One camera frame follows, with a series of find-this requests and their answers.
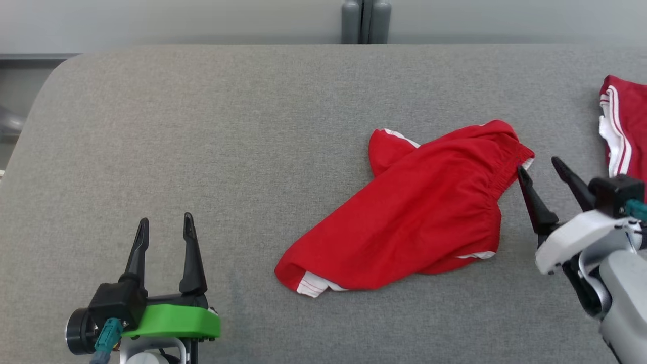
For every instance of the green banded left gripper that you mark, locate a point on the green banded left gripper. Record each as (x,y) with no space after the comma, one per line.
(177,321)

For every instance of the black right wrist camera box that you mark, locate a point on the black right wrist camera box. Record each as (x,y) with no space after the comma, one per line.
(614,194)

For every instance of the grey partition post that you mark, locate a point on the grey partition post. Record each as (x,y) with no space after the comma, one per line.
(366,23)

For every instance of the dark grey wall baseboard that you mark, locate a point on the dark grey wall baseboard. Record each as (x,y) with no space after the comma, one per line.
(35,56)

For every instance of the red t-shirt with white sleeves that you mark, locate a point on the red t-shirt with white sleeves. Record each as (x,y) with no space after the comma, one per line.
(634,116)

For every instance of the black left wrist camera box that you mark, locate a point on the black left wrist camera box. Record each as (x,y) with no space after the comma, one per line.
(116,306)

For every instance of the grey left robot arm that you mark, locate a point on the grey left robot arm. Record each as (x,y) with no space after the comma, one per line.
(81,331)

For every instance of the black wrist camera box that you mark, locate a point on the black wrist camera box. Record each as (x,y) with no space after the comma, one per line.
(116,306)
(614,194)

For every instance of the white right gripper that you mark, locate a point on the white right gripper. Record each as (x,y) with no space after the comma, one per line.
(571,240)

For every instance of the red shorts with white stripe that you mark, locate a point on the red shorts with white stripe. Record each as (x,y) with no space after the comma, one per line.
(414,217)

